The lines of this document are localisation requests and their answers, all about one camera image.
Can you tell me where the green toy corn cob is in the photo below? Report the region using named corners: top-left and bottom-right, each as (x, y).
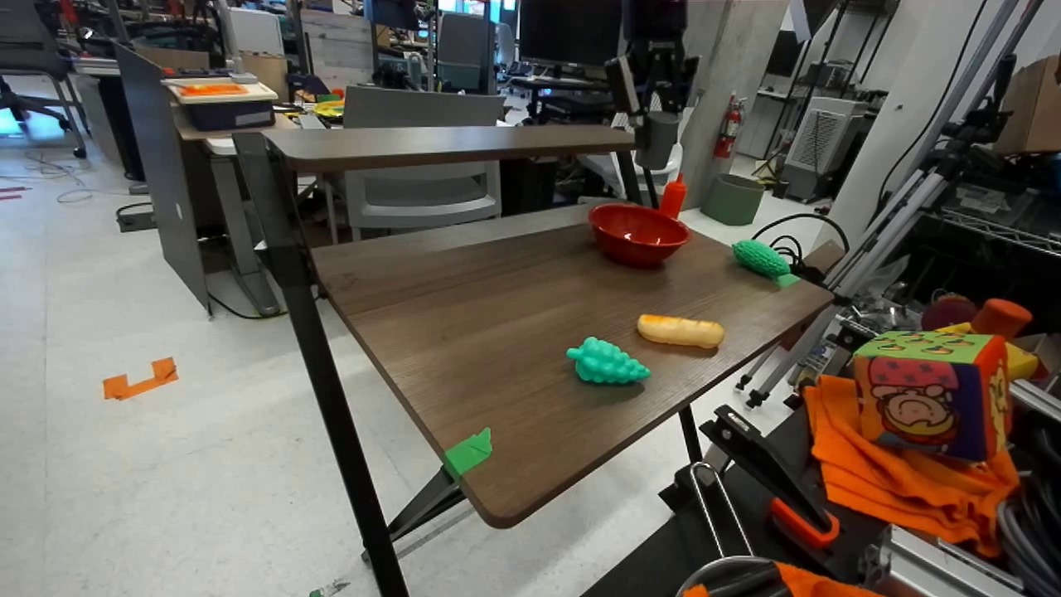
top-left (731, 239), bottom-right (796, 290)

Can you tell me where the green tape marker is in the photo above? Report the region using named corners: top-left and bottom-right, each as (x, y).
top-left (443, 428), bottom-right (494, 479)

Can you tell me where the wooden two-tier table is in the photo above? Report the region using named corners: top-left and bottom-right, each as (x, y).
top-left (236, 127), bottom-right (827, 597)

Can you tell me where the black orange clamp right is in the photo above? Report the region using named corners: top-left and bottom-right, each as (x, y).
top-left (704, 404), bottom-right (843, 553)

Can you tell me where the red plastic bowl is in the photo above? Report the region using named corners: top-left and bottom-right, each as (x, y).
top-left (587, 203), bottom-right (690, 268)

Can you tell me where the teal toy grape bunch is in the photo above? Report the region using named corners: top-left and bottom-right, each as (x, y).
top-left (566, 336), bottom-right (648, 385)

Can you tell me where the orange toy corn dog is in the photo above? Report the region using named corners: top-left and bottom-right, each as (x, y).
top-left (636, 316), bottom-right (727, 350)

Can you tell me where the colourful plush cube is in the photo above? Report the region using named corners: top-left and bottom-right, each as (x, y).
top-left (851, 333), bottom-right (1012, 461)

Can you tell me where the orange cloth under cube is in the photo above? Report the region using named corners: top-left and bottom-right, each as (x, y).
top-left (802, 376), bottom-right (1016, 558)

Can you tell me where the orange tape floor marker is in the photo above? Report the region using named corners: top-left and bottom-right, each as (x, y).
top-left (104, 358), bottom-right (180, 400)

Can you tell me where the red fire extinguisher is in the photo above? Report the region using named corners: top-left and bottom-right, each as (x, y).
top-left (713, 97), bottom-right (743, 160)

